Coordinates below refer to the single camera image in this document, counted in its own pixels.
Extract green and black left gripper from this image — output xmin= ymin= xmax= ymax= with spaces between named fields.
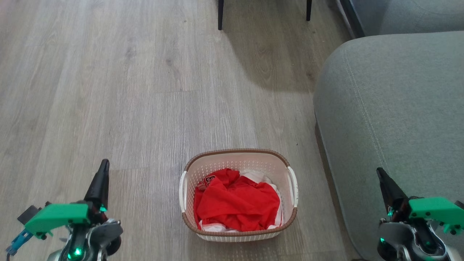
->
xmin=25 ymin=159 xmax=110 ymax=240

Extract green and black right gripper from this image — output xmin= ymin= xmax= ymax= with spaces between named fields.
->
xmin=376 ymin=167 xmax=464 ymax=235

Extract white laundry basket brown rim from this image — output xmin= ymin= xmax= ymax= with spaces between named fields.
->
xmin=179 ymin=149 xmax=299 ymax=242

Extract red jersey garment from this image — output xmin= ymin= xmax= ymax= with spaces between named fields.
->
xmin=193 ymin=168 xmax=281 ymax=232

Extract grey fabric sofa cushion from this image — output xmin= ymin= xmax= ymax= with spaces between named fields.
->
xmin=350 ymin=0 xmax=464 ymax=37

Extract dark sofa base frame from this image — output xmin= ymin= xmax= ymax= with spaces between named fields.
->
xmin=337 ymin=0 xmax=366 ymax=39

